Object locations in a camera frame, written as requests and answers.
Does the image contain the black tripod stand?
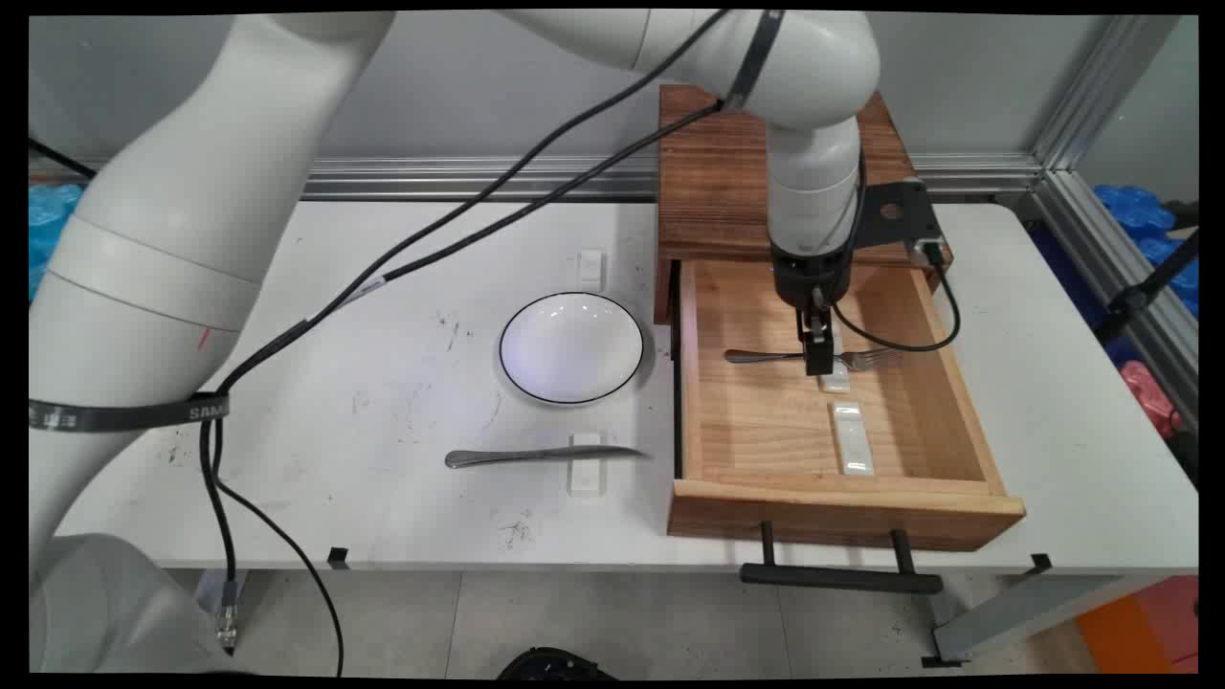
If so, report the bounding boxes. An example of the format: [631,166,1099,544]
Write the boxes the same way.
[1096,201,1199,345]

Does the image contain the light wooden drawer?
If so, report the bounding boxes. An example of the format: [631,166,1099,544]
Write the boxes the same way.
[667,258,1027,553]

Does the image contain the grey table leg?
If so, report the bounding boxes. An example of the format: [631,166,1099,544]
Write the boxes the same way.
[196,569,250,618]
[922,572,1173,669]

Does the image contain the black drawer handle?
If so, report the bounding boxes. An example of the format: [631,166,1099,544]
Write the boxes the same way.
[740,522,944,596]

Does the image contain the black round floor object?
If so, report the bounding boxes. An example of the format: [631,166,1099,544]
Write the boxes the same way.
[497,648,619,680]

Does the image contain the red mesh bag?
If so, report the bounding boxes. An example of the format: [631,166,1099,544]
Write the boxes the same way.
[1120,361,1188,439]

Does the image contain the blue plastic bags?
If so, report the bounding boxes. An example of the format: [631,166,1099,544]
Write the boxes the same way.
[29,182,87,300]
[1094,184,1199,319]

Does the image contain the dark wooden cabinet box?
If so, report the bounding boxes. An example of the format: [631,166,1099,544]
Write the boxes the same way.
[654,84,954,326]

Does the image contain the slanted aluminium frame post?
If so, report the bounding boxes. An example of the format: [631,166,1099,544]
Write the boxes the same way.
[1029,14,1199,432]

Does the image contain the black velcro strap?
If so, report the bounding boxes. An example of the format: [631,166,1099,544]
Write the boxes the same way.
[29,393,232,433]
[724,10,788,108]

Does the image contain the orange box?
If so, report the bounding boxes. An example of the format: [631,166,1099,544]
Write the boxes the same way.
[1076,574,1199,676]

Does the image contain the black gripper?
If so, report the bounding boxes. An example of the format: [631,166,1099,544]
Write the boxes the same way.
[770,239,854,377]

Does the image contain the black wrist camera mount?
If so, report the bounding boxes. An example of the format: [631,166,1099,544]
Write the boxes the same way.
[855,178,948,269]

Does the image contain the horizontal aluminium frame rail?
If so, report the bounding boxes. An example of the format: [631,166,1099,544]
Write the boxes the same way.
[29,153,1046,203]

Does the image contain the silver fork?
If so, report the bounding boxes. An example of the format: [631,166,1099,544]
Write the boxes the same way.
[724,347,903,372]

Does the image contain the silver table knife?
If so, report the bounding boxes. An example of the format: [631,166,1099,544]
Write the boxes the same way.
[444,445,653,470]

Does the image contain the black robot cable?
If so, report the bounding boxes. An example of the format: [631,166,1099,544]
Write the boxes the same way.
[206,96,728,676]
[196,10,733,656]

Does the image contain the white plate with black rim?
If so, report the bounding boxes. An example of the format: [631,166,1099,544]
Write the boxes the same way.
[499,292,646,405]

